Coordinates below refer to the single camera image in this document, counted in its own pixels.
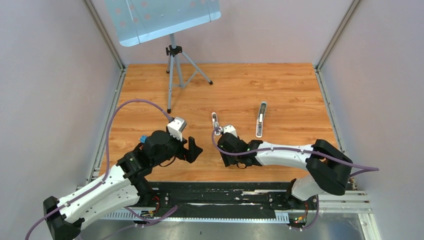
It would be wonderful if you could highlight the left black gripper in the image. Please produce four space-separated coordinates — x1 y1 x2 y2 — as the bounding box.
152 129 203 167

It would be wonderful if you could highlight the white stapler body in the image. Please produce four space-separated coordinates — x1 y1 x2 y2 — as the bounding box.
255 101 267 138

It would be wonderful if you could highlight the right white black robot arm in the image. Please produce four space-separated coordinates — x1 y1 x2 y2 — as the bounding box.
216 133 353 209

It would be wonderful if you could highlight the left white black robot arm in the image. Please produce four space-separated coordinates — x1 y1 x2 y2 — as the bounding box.
43 130 203 240

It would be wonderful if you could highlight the grey tripod stand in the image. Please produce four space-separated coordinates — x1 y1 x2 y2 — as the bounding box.
165 33 214 114

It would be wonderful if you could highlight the silver perforated music stand tray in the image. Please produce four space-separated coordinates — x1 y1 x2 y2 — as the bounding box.
104 0 221 47

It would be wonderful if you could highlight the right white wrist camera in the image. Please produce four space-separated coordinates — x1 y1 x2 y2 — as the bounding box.
222 124 238 138

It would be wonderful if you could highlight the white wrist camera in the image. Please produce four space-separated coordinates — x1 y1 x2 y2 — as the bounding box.
222 124 238 138
166 117 187 142

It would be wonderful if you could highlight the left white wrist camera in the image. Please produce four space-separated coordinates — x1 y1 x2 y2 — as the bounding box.
166 117 187 142

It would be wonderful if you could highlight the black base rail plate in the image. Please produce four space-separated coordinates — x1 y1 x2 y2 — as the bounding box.
134 181 323 222

